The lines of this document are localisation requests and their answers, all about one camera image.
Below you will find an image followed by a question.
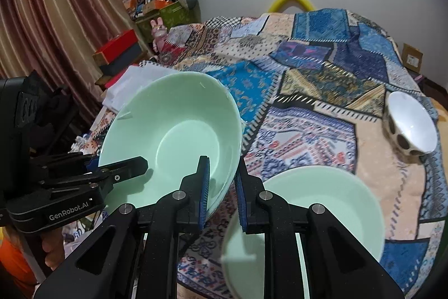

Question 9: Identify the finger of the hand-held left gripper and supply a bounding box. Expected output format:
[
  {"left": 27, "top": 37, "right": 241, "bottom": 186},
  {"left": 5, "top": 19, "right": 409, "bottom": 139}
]
[
  {"left": 42, "top": 155, "right": 149, "bottom": 202},
  {"left": 31, "top": 151, "right": 103, "bottom": 180}
]

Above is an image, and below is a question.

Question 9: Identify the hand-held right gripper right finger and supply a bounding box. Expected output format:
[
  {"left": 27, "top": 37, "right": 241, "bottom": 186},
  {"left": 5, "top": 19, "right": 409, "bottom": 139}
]
[{"left": 234, "top": 164, "right": 405, "bottom": 299}]

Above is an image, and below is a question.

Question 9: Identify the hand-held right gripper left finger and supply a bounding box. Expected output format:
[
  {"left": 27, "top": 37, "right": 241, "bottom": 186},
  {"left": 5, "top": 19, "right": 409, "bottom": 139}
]
[{"left": 33, "top": 155, "right": 211, "bottom": 299}]

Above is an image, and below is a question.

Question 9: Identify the mint green deep plate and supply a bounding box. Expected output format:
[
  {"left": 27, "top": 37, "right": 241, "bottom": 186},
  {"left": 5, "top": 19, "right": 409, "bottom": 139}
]
[{"left": 98, "top": 72, "right": 244, "bottom": 217}]

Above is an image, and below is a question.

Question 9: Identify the mint green bowl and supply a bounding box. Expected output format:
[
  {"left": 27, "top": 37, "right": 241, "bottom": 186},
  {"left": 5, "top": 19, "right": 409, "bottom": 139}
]
[{"left": 221, "top": 166, "right": 386, "bottom": 299}]

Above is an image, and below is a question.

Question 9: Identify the person's left hand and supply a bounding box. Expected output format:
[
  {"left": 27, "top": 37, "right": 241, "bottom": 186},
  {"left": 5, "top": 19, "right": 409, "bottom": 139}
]
[{"left": 41, "top": 235, "right": 66, "bottom": 272}]

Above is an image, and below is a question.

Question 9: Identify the white folded cloth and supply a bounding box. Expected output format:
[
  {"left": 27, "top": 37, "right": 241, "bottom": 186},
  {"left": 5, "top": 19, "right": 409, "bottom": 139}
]
[{"left": 101, "top": 64, "right": 165, "bottom": 115}]

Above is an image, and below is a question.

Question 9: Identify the dark flat box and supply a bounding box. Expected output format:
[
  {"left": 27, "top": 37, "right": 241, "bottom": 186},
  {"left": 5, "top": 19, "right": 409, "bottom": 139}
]
[{"left": 100, "top": 44, "right": 148, "bottom": 76}]

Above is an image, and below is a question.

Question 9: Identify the red box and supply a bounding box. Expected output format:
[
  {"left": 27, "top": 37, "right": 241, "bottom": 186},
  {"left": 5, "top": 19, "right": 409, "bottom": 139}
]
[{"left": 93, "top": 29, "right": 139, "bottom": 66}]

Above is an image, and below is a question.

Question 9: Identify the striped curtain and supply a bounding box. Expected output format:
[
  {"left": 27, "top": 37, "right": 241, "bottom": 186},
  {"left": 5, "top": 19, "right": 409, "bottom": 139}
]
[{"left": 0, "top": 0, "right": 151, "bottom": 126}]

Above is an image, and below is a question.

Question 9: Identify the patchwork printed blanket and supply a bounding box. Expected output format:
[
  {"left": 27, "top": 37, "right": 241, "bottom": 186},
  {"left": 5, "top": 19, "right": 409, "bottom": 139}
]
[{"left": 70, "top": 8, "right": 443, "bottom": 299}]

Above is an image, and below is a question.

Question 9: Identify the pink bunny toy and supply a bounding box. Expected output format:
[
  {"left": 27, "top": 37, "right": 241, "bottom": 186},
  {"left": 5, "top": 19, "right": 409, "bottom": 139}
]
[{"left": 150, "top": 18, "right": 168, "bottom": 54}]

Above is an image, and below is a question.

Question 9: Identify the green patterned box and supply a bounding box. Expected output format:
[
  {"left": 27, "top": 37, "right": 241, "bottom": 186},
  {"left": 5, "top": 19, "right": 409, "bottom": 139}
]
[{"left": 135, "top": 3, "right": 197, "bottom": 38}]

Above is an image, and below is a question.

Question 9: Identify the white bowl with brown dots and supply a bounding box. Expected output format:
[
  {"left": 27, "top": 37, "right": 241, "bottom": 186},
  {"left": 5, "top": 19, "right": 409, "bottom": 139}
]
[{"left": 382, "top": 91, "right": 438, "bottom": 157}]

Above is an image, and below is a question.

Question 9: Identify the cardboard box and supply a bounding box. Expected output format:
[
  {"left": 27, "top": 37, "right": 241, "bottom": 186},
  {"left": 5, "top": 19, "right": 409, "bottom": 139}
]
[{"left": 401, "top": 43, "right": 424, "bottom": 72}]

